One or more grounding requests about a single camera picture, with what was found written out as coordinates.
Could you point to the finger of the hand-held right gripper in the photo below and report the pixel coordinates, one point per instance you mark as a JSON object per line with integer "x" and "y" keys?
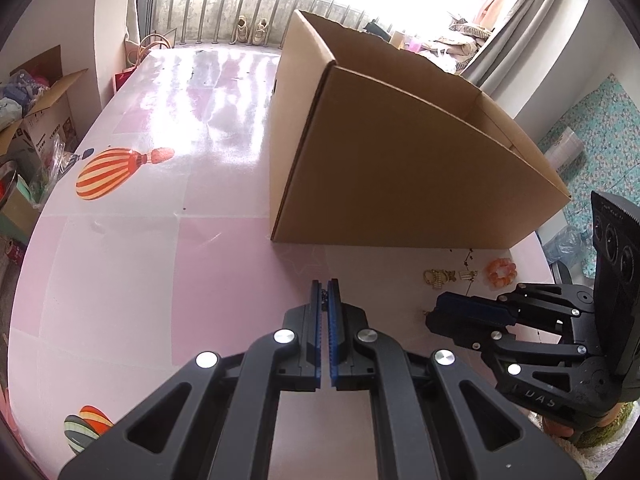
{"x": 450, "y": 327}
{"x": 475, "y": 306}

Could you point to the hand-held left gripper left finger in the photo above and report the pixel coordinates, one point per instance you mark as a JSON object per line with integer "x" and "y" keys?
{"x": 315, "y": 340}

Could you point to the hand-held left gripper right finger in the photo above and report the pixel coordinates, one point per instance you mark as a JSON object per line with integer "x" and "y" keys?
{"x": 334, "y": 340}

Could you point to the small gold hair clip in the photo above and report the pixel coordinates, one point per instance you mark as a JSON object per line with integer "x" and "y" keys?
{"x": 467, "y": 275}

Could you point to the large brown cardboard box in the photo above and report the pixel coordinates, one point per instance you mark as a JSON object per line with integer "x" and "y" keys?
{"x": 400, "y": 175}

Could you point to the person's right hand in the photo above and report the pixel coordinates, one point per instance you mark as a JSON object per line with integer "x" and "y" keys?
{"x": 557, "y": 426}

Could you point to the white printed sheet roll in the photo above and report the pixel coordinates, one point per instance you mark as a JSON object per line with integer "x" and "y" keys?
{"x": 565, "y": 147}

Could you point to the blue floral foam mat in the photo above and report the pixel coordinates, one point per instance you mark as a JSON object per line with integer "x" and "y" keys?
{"x": 600, "y": 130}

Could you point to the pink balloon print tablecloth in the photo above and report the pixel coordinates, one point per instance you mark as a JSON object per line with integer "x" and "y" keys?
{"x": 150, "y": 260}

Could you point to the pile of bedding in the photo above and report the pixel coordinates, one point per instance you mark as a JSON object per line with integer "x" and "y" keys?
{"x": 462, "y": 42}

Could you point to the grey curtain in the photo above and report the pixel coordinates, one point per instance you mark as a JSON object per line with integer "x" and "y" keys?
{"x": 525, "y": 20}

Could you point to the small tan box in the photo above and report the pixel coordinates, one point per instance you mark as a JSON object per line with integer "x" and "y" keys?
{"x": 397, "y": 39}

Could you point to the beige shoe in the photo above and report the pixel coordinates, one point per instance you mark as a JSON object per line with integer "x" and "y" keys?
{"x": 259, "y": 31}
{"x": 241, "y": 30}

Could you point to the red paper bag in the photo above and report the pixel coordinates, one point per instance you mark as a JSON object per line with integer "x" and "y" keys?
{"x": 122, "y": 80}

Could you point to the open carton with clutter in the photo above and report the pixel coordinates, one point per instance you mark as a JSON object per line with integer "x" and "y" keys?
{"x": 50, "y": 130}

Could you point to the balcony railing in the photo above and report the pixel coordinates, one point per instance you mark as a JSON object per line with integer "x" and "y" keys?
{"x": 210, "y": 15}

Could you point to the black rack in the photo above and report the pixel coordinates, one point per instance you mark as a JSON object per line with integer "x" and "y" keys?
{"x": 145, "y": 0}

